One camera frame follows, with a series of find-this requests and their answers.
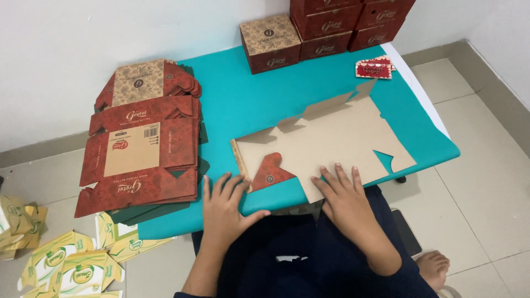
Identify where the grey sandal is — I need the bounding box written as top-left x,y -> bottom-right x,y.
437,285 -> 463,298

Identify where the teal table cover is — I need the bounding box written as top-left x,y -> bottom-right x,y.
138,45 -> 461,241

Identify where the heap of yellow green cartons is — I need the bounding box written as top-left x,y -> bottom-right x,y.
0,195 -> 179,298

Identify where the stack of red flat cartons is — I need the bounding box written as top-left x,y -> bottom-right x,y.
75,58 -> 203,219

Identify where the stack of assembled red boxes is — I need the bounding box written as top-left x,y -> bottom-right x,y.
239,0 -> 417,75

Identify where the person's right hand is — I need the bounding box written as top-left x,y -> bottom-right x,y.
311,163 -> 383,245

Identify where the person's dark blue clothing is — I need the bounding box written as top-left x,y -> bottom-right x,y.
174,185 -> 440,298

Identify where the person's left hand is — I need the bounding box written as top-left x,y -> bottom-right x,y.
202,172 -> 271,249

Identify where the person's right foot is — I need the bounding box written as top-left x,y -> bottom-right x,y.
415,250 -> 451,292

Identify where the brown cardboard box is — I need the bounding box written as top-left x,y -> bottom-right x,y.
230,79 -> 417,204

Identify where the pile of red patterned cards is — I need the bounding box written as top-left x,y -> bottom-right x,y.
355,55 -> 396,79

